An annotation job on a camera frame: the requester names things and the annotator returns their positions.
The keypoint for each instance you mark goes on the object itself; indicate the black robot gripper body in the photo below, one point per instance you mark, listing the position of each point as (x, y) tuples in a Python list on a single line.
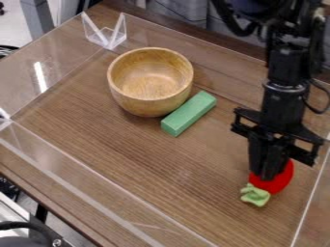
[(278, 122)]

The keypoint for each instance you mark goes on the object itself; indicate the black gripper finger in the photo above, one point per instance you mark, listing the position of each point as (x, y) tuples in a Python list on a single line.
[(258, 146), (274, 159)]

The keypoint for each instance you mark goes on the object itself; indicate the red plush strawberry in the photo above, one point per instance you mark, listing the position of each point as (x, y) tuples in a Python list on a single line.
[(258, 190)]

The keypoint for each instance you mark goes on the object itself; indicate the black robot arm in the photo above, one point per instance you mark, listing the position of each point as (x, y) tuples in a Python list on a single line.
[(290, 26)]

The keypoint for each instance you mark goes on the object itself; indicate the green rectangular block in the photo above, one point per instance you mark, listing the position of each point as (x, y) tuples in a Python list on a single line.
[(178, 121)]

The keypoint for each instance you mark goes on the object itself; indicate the light wooden bowl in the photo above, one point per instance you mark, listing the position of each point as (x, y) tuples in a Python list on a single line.
[(150, 81)]

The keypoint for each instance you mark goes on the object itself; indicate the clear acrylic tray wall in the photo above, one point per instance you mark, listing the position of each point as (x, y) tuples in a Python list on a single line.
[(131, 186)]

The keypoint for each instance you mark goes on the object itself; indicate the clear acrylic corner bracket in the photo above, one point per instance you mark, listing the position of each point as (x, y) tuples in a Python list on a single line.
[(106, 37)]

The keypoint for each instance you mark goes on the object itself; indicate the black metal base plate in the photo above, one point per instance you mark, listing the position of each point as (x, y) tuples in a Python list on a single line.
[(46, 234)]

